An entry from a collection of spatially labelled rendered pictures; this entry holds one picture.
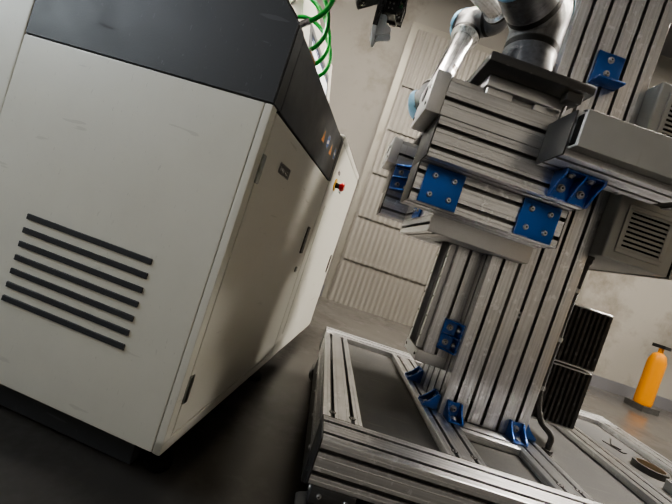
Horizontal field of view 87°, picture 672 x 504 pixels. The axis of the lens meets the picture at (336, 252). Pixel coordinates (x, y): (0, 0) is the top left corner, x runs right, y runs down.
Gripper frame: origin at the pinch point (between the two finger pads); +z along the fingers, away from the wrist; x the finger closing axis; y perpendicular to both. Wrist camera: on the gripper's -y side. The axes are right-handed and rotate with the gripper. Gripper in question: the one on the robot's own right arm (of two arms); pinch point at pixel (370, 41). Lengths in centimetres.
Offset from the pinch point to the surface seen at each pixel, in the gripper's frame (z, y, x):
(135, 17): 33, -37, -47
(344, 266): 85, -10, 245
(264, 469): 121, 15, -28
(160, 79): 44, -27, -47
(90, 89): 50, -42, -47
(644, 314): 34, 298, 301
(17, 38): 44, -62, -47
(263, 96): 41, -6, -47
